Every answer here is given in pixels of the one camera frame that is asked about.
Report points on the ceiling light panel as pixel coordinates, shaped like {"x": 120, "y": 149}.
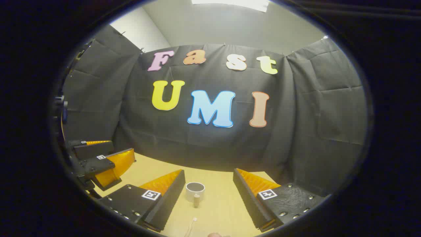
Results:
{"x": 230, "y": 4}

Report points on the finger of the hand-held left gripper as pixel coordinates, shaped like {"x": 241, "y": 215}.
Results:
{"x": 98, "y": 166}
{"x": 93, "y": 149}

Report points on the light wooden desktop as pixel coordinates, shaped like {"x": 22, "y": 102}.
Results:
{"x": 217, "y": 194}

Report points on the beige toothbrush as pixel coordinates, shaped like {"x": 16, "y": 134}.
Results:
{"x": 190, "y": 225}

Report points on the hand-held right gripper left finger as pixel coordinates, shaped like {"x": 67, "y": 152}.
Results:
{"x": 169, "y": 197}

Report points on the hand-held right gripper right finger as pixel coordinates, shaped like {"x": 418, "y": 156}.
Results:
{"x": 246, "y": 197}

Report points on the black backdrop cloth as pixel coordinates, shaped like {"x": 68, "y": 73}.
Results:
{"x": 296, "y": 115}

